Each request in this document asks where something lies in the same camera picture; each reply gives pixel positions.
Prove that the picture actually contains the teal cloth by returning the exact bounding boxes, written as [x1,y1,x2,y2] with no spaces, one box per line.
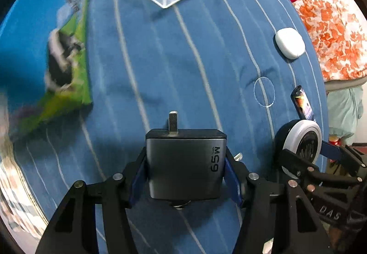
[326,85,364,138]

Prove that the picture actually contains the grey power charger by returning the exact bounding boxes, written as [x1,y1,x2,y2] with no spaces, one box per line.
[145,111,228,201]

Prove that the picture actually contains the black tin with white rim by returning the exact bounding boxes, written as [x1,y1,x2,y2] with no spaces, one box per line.
[274,119,322,177]

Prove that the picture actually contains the black printed lighter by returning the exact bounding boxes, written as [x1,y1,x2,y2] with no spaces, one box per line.
[290,86,315,121]

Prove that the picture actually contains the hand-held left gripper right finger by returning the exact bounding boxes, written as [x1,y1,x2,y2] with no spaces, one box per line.
[224,148,329,254]

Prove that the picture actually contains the blue cardboard box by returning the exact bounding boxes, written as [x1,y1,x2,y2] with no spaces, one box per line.
[0,0,96,143]

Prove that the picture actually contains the orange floral blanket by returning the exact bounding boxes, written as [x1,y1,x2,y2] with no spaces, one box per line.
[292,0,367,82]

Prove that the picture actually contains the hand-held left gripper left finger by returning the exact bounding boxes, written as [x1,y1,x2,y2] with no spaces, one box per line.
[34,146,148,254]

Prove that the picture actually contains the white earbud case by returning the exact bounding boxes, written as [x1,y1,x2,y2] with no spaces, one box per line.
[275,28,305,60]

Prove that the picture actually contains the plaid bed sheet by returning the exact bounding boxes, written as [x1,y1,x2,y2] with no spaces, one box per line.
[0,94,50,240]

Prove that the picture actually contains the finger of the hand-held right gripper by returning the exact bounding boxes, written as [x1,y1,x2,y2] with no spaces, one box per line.
[320,140,367,178]
[279,149,320,184]

